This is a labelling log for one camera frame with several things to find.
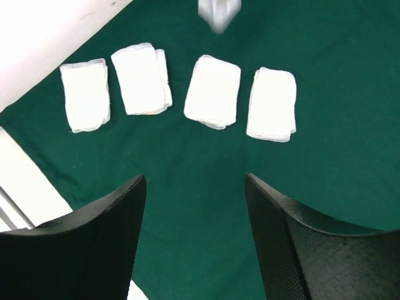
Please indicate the clear sterile packet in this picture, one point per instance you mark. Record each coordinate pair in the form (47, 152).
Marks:
(218, 13)

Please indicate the white gauze pad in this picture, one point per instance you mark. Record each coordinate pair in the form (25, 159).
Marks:
(86, 92)
(142, 74)
(271, 115)
(212, 94)

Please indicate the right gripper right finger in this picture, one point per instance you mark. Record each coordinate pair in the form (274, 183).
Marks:
(305, 254)

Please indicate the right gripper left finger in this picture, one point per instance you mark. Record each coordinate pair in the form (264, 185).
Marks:
(86, 254)

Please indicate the green surgical drape cloth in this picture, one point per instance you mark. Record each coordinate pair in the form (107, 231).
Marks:
(196, 240)

